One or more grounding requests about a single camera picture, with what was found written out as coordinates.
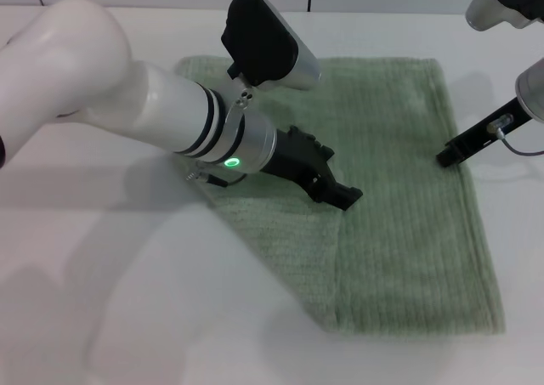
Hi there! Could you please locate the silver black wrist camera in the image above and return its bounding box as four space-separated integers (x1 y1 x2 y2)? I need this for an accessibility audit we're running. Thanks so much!
465 0 544 32
219 0 323 93

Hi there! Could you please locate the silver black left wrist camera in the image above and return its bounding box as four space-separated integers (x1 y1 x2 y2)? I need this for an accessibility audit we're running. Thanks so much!
219 0 323 93

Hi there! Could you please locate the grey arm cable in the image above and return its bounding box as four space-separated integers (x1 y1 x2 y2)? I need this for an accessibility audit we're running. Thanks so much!
492 122 544 156
185 168 248 189

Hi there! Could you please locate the grey right arm cable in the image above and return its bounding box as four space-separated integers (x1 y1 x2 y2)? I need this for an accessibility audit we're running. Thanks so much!
492 122 544 156

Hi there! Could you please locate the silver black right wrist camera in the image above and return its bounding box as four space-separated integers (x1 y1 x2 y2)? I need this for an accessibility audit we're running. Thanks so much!
465 0 544 32

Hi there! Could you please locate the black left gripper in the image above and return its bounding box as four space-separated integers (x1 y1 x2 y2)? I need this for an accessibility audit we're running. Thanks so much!
259 124 365 212

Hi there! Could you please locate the grey left arm cable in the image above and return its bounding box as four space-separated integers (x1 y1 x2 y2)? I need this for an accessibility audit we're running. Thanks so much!
185 168 248 189

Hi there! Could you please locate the green ribbed towel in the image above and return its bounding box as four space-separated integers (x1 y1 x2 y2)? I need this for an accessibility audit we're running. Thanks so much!
176 55 507 336

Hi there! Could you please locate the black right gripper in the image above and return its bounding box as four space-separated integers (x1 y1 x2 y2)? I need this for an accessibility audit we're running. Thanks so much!
436 96 532 169

